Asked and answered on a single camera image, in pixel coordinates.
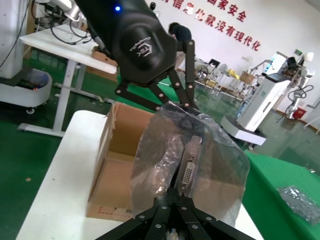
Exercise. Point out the red box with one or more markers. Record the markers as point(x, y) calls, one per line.
point(299, 113)

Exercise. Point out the brown cardboard box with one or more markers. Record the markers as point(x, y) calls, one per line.
point(120, 130)

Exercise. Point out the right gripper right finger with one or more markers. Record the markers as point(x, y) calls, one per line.
point(195, 225)

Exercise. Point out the white standing desk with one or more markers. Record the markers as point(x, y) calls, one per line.
point(62, 50)

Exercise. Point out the green exit sign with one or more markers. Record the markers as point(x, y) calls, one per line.
point(298, 52)

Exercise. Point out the small background cardboard box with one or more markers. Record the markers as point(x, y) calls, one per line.
point(247, 77)

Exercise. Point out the white round lamp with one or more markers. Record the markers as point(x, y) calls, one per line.
point(308, 56)

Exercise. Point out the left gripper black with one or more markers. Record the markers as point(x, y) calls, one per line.
point(145, 62)

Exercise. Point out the grey background robot arm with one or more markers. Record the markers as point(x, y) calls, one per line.
point(292, 107)

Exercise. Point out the crumpled empty antistatic bag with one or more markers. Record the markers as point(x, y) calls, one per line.
point(300, 202)

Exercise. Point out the white kiosk machine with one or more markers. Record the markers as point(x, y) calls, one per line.
point(262, 100)

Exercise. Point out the green tablecloth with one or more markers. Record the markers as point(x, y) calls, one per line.
point(275, 175)

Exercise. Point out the red wall slogan lettering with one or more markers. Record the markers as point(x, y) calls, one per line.
point(241, 17)

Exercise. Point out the translucent grey antistatic bag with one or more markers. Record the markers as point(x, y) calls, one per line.
point(155, 150)

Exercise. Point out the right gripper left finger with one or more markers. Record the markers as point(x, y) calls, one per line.
point(150, 225)

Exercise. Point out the person in black shirt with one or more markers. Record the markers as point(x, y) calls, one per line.
point(182, 31)

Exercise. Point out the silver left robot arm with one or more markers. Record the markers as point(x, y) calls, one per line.
point(72, 8)

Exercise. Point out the graphics card with metal bracket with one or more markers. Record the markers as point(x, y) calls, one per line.
point(188, 172)

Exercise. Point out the flat cardboard box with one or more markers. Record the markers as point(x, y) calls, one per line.
point(102, 58)

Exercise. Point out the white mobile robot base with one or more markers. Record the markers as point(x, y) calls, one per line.
point(25, 95)

